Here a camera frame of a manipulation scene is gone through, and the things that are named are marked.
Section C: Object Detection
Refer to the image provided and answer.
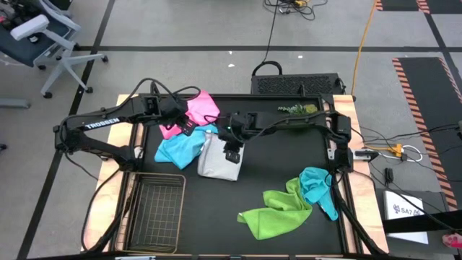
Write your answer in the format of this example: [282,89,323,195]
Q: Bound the turquoise microfiber towel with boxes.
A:
[298,166,339,222]

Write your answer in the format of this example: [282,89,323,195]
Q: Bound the white grey office chair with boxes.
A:
[0,0,109,99]

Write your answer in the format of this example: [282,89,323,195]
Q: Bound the long black cable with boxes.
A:
[251,0,283,77]

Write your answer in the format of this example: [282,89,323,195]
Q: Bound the yellow cable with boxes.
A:
[350,0,378,95]

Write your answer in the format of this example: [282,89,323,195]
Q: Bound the small black orange-striped floor mat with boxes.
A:
[374,0,431,12]

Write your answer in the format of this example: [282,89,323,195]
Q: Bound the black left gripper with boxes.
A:
[160,96,199,137]

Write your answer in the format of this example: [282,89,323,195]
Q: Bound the small potted succulent plant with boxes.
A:
[277,103,319,116]

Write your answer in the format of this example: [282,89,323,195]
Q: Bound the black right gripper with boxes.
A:
[217,113,250,165]

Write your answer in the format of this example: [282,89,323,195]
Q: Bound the blue microfiber towel white tag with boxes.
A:
[154,123,219,170]

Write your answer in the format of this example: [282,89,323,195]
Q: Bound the pink speckled object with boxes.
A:
[442,233,462,249]

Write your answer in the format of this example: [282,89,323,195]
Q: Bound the light wooden table side board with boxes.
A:
[81,94,145,253]
[331,94,390,254]

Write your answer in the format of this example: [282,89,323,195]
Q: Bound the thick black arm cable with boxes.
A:
[79,166,127,254]
[330,173,389,256]

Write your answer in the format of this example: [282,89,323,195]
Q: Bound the green microfiber towel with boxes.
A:
[236,176,313,241]

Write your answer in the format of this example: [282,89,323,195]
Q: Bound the bronze wire basket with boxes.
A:
[115,172,187,255]

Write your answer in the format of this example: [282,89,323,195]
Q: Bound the grey desk foot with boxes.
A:
[0,97,32,109]

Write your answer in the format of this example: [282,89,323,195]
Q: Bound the tangled black floor cables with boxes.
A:
[263,0,328,21]

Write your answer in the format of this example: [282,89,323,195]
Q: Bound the white paper sign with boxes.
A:
[383,190,430,245]

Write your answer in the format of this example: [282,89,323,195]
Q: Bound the white cable loop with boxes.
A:
[378,144,424,163]

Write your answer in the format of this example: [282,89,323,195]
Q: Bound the pink microfiber towel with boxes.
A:
[158,90,221,140]

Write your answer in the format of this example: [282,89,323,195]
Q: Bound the large black orange-striped floor mat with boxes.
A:
[392,56,462,212]

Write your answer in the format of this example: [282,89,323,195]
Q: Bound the black perforated computer case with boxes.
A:
[250,73,344,97]

